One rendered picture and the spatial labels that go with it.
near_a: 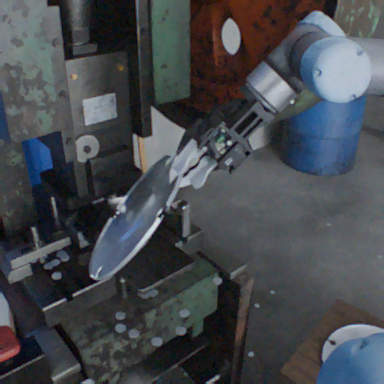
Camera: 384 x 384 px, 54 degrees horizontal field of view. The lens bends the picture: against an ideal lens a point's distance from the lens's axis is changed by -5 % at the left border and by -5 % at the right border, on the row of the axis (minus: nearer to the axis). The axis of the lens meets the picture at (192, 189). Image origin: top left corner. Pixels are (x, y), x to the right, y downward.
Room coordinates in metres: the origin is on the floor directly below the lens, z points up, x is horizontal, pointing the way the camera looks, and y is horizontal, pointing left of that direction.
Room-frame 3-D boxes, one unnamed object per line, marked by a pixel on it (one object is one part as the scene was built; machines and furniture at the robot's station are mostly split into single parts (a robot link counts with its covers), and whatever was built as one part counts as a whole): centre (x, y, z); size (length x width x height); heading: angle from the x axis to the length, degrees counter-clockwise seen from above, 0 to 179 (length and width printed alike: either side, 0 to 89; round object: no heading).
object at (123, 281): (0.67, 0.12, 0.72); 0.25 x 0.14 x 0.14; 40
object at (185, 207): (0.83, 0.02, 0.75); 0.03 x 0.03 x 0.10; 40
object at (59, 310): (0.81, 0.24, 0.68); 0.45 x 0.30 x 0.06; 130
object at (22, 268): (0.70, 0.37, 0.76); 0.17 x 0.06 x 0.10; 130
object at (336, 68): (0.49, -0.19, 1.21); 0.11 x 0.11 x 0.08; 1
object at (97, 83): (0.78, 0.21, 1.04); 0.17 x 0.15 x 0.30; 40
